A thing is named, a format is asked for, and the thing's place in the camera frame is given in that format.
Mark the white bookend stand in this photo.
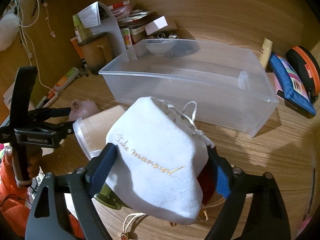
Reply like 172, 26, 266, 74
89, 2, 126, 58

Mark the white velvet drawstring pouch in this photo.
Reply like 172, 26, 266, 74
106, 96, 215, 225

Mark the white hanging cable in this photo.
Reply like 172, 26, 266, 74
13, 0, 54, 92

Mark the fruit print box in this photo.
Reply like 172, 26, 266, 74
120, 28, 133, 49

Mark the pink round compact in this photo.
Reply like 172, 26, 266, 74
68, 99, 100, 121

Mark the brown ceramic mug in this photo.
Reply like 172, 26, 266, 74
78, 33, 113, 75

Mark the blue patchwork pouch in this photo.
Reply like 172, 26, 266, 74
269, 53, 316, 116

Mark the beige plastic lidded cup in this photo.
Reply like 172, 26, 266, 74
73, 105, 125, 160

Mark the green white tube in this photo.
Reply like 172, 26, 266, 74
73, 14, 92, 43

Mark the cream lotion tube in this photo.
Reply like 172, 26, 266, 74
259, 38, 273, 70

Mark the clear plastic storage bin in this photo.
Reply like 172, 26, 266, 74
99, 39, 279, 137

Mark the paper receipt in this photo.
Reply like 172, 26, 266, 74
78, 2, 101, 28

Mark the black orange round case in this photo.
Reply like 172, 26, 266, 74
285, 46, 319, 103

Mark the white fluffy plush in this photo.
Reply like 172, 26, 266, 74
0, 13, 19, 51

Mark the left hand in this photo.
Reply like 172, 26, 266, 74
4, 146, 43, 188

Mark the red velvet pouch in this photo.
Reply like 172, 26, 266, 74
197, 157, 217, 205

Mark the green glass bottle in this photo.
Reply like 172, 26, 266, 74
94, 183, 129, 210

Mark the orange sleeve forearm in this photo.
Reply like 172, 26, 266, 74
1, 157, 85, 239

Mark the stack of packets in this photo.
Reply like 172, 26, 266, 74
108, 0, 157, 33

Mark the white pink small box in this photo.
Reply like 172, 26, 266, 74
144, 16, 177, 35

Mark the gourd charm with cord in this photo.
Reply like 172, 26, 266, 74
120, 212, 148, 240

